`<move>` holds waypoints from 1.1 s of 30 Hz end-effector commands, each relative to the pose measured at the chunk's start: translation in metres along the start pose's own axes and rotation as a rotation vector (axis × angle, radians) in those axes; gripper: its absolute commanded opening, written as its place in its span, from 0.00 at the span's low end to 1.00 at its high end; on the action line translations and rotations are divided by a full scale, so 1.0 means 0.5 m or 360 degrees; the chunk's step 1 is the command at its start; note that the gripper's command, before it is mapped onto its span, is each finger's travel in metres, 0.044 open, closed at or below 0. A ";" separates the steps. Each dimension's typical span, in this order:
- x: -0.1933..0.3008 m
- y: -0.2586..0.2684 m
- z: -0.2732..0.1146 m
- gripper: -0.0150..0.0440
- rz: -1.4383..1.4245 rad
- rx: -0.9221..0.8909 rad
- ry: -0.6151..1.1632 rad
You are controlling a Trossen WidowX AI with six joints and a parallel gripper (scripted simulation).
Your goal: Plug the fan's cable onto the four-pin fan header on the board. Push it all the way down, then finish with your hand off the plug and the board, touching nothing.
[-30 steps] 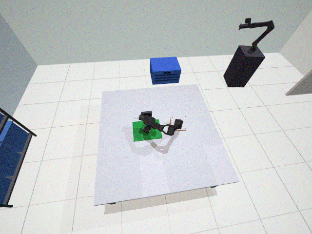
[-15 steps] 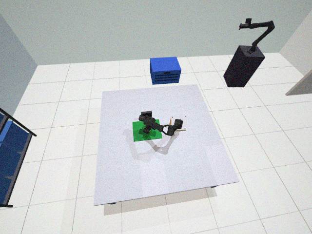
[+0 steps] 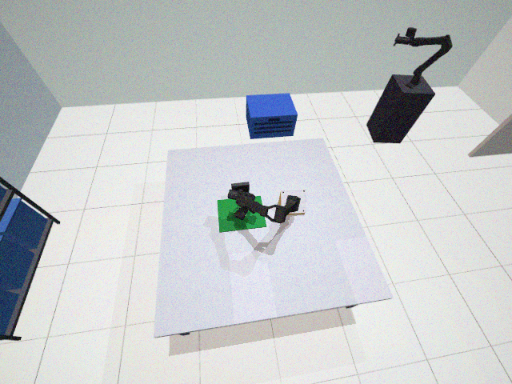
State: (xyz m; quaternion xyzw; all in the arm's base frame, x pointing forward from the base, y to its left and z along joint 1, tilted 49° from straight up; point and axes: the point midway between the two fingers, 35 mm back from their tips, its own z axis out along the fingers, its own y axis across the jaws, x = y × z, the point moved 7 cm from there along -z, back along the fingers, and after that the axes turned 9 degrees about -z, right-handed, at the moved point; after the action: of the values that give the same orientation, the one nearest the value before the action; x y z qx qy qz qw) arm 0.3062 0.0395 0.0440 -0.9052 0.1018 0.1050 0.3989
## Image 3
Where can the green circuit board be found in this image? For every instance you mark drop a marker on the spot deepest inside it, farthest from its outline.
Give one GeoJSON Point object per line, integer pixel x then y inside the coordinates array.
{"type": "Point", "coordinates": [228, 222]}

